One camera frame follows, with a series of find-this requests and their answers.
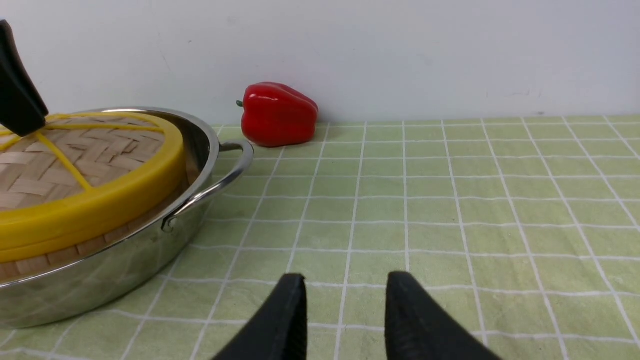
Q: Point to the woven bamboo steamer lid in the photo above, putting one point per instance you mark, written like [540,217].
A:
[82,176]

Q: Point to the stainless steel pot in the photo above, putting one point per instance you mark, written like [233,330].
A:
[83,285]

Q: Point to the green checkered tablecloth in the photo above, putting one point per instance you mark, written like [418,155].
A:
[525,229]

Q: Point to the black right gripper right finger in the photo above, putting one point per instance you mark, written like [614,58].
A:
[418,328]

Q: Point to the red bell pepper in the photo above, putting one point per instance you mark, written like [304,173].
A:
[276,115]

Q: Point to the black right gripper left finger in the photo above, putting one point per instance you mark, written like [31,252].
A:
[278,330]

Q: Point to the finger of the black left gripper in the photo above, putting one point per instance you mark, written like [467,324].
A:
[22,109]

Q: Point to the bamboo steamer basket yellow rim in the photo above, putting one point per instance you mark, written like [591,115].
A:
[12,269]

